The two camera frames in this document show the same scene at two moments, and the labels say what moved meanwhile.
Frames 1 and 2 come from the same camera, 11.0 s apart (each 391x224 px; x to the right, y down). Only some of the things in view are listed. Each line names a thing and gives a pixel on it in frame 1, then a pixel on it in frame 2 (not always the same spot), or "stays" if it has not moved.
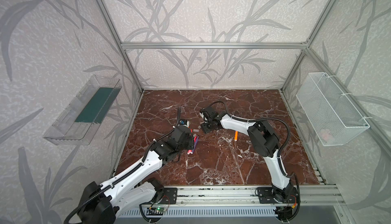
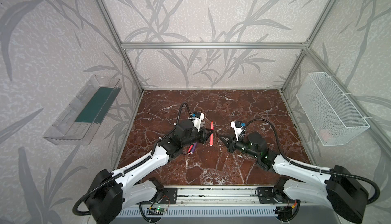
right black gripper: (206, 124) to (231, 144)
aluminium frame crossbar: (137, 46) stays
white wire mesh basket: (335, 120) stays
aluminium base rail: (311, 195) stays
